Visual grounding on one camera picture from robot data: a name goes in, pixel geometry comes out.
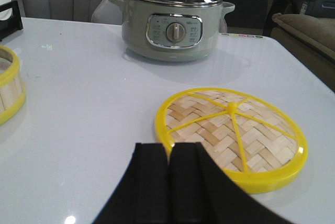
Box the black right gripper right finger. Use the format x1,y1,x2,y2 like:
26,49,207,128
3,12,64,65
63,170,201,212
169,142,270,224

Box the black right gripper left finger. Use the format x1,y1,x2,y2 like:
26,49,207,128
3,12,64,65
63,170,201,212
93,143,168,223

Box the yellow woven bamboo steamer lid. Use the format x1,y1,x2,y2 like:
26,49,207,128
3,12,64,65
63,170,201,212
155,87,308,194

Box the bamboo steamer drawer yellow rims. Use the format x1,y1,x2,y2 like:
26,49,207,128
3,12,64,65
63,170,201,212
1,45,26,125

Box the grey-green electric cooking pot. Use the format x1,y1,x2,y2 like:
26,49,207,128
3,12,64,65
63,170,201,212
109,0,235,62

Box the beige sofa cushion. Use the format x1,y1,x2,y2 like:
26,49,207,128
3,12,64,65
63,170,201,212
272,13,334,60

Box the black bowl rack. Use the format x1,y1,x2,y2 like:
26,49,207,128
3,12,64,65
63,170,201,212
1,1,23,40

